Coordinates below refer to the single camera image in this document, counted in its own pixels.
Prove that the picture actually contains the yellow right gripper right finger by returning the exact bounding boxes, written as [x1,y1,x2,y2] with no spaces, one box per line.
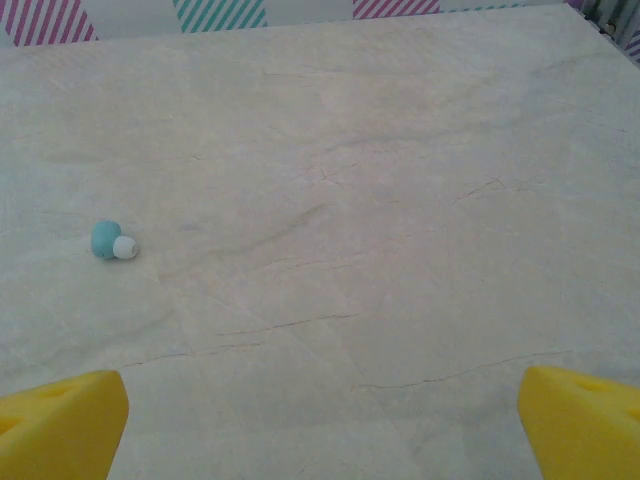
[517,365,640,480]

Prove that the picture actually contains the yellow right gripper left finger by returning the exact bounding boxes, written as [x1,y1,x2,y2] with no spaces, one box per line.
[0,369,130,480]

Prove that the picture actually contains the teal wireless earbud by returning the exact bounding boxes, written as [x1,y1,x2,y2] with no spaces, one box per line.
[90,219,139,261]

